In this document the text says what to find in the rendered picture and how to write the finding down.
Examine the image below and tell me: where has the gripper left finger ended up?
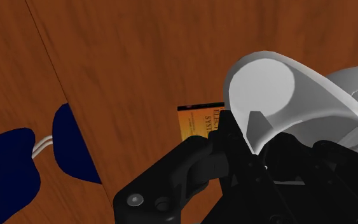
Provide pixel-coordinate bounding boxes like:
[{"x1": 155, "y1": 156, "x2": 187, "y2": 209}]
[{"x1": 113, "y1": 109, "x2": 286, "y2": 224}]

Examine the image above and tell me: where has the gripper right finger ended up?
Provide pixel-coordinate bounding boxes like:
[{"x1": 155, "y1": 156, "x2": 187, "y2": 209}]
[{"x1": 263, "y1": 132, "x2": 358, "y2": 224}]

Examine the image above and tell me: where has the white bowl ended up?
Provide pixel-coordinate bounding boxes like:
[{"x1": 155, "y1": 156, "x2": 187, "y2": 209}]
[{"x1": 223, "y1": 50, "x2": 358, "y2": 156}]

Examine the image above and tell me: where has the orange book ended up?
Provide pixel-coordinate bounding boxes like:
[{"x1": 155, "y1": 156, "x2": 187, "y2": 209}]
[{"x1": 177, "y1": 102, "x2": 226, "y2": 142}]

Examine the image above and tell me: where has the grey plate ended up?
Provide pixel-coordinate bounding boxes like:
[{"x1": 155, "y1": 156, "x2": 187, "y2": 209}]
[{"x1": 325, "y1": 65, "x2": 358, "y2": 162}]

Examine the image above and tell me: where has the dark blue chair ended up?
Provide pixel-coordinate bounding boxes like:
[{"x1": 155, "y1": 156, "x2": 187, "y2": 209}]
[{"x1": 0, "y1": 103, "x2": 102, "y2": 224}]

